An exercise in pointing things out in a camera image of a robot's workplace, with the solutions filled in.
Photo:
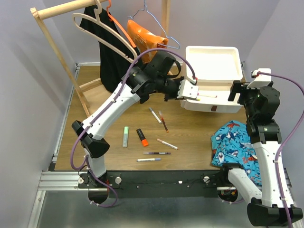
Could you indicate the white marker grey cap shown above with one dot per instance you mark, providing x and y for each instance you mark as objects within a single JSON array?
[{"x": 155, "y": 115}]

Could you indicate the brown top drawer pull tab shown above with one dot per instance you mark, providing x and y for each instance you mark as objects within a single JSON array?
[{"x": 214, "y": 108}]

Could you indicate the orange tie-dye garment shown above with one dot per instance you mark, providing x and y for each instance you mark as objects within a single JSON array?
[{"x": 143, "y": 38}]

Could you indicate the wooden clothes rack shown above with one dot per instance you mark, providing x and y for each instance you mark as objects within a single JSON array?
[{"x": 40, "y": 15}]

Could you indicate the white marker lilac cap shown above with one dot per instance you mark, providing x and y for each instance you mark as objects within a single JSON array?
[{"x": 149, "y": 160}]

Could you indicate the black orange highlighter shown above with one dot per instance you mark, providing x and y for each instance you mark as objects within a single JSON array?
[{"x": 142, "y": 138}]

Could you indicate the orange plastic hanger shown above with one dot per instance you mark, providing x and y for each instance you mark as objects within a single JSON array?
[{"x": 119, "y": 25}]

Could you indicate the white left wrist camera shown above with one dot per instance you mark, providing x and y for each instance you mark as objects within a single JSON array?
[{"x": 187, "y": 90}]

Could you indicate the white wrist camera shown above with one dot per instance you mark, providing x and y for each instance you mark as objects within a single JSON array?
[
  {"x": 261, "y": 78},
  {"x": 187, "y": 90}
]

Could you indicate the aluminium frame rail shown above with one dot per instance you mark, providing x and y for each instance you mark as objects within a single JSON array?
[{"x": 60, "y": 203}]

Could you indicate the beige wooden hanger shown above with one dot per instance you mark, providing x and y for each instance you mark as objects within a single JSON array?
[{"x": 105, "y": 20}]

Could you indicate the blue shark print cloth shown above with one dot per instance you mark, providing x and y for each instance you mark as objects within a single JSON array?
[{"x": 232, "y": 144}]

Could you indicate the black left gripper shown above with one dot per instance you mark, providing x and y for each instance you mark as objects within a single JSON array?
[{"x": 178, "y": 81}]

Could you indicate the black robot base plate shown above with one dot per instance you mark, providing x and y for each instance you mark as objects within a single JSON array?
[{"x": 158, "y": 184}]

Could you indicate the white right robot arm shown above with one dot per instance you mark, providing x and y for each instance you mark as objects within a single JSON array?
[{"x": 272, "y": 205}]

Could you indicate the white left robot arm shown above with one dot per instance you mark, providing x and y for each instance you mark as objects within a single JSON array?
[{"x": 136, "y": 86}]

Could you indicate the green transparent highlighter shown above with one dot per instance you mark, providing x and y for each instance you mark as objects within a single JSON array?
[{"x": 125, "y": 137}]

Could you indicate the white marker pink cap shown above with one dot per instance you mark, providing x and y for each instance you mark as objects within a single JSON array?
[{"x": 210, "y": 96}]

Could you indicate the blue wire hanger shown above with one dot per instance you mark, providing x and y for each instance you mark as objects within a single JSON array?
[{"x": 155, "y": 15}]

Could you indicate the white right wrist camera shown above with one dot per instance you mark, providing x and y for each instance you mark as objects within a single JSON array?
[{"x": 261, "y": 78}]

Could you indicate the red transparent pen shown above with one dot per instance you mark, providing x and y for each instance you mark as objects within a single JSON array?
[{"x": 163, "y": 122}]

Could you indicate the purple dark marker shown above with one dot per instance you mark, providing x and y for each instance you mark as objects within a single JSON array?
[{"x": 156, "y": 153}]

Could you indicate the white three-drawer organizer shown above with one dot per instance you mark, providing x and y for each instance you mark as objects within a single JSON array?
[{"x": 215, "y": 70}]

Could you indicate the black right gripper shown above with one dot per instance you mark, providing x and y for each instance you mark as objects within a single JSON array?
[{"x": 240, "y": 87}]

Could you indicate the white marker peach cap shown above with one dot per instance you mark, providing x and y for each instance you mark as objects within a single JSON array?
[{"x": 168, "y": 144}]

